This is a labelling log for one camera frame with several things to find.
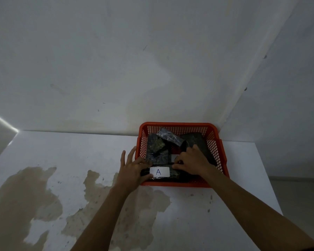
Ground clear plastic wrapped packet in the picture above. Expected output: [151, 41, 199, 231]
[156, 127, 187, 147]

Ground person's left forearm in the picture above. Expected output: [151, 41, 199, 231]
[70, 183, 140, 251]

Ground dark camouflage packet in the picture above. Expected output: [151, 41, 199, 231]
[146, 134, 171, 165]

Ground person's left hand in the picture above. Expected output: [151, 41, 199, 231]
[115, 146, 154, 193]

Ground person's right forearm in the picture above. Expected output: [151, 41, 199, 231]
[199, 165, 314, 251]

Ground large black packet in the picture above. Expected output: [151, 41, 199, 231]
[183, 132, 218, 168]

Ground black packet with small label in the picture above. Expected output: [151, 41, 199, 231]
[169, 145, 187, 165]

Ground person's right hand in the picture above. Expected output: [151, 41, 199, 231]
[172, 144, 213, 178]

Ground orange plastic mesh basket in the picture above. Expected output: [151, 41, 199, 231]
[135, 122, 230, 188]

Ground dark packet with white label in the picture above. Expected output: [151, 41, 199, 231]
[141, 166, 184, 183]

